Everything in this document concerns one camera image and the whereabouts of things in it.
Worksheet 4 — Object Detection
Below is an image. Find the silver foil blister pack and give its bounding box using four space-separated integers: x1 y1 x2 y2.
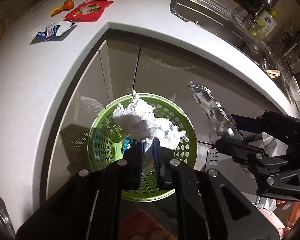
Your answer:
188 81 243 142

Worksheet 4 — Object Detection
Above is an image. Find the white tissue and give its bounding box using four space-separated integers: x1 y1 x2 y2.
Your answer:
113 91 187 151

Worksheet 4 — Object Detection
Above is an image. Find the blue white wrapper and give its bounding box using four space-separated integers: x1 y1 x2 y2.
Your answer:
29 21 76 41

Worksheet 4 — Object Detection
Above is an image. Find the red snack wrapper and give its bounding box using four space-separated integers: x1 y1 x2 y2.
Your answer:
64 0 114 22

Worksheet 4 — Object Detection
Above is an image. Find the right human hand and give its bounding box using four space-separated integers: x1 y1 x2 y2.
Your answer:
286 202 300 228

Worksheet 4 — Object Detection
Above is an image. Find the blue white carton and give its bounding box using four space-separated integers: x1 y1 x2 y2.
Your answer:
122 137 138 153

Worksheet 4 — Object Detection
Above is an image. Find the green plastic waste basket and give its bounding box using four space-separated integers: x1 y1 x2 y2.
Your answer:
87 93 197 203

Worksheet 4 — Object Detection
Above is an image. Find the dish soap bottle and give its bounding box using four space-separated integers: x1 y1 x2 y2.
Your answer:
256 7 279 40

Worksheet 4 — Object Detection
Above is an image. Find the stainless steel sink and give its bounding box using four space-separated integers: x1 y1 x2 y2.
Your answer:
170 0 293 101

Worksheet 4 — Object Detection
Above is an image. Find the chrome faucet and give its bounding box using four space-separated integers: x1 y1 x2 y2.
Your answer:
243 0 278 24

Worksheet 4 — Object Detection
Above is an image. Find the orange fruit peel piece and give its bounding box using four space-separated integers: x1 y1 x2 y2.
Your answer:
50 5 63 17

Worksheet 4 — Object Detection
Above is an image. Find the orange tangerine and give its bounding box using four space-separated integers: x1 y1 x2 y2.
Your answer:
62 0 75 11

